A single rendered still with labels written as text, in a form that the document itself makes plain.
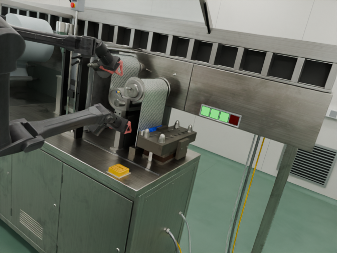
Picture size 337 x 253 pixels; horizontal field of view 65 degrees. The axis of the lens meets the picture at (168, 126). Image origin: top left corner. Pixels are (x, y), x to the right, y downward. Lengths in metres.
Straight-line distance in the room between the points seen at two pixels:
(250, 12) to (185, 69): 2.48
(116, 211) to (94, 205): 0.15
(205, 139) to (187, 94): 2.63
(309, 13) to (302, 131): 2.56
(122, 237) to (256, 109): 0.95
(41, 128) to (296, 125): 1.16
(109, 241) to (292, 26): 3.28
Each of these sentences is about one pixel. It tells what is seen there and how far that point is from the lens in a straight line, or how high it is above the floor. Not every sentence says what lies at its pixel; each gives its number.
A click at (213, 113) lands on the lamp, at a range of 1.58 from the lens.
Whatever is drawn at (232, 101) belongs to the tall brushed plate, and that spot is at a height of 1.28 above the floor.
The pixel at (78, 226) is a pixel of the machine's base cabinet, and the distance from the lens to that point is 1.62.
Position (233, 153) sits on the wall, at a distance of 4.13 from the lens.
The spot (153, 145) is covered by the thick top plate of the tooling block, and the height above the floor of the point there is 1.01.
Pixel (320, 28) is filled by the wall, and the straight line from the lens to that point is 3.84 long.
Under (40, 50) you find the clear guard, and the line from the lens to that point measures 2.23.
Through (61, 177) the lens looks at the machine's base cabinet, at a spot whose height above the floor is 0.73.
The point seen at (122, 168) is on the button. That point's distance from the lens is 1.30.
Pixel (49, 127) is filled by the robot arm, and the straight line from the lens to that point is 0.98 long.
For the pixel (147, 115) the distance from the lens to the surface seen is 1.51.
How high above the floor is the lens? 1.51
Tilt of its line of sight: 17 degrees down
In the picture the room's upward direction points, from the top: 11 degrees clockwise
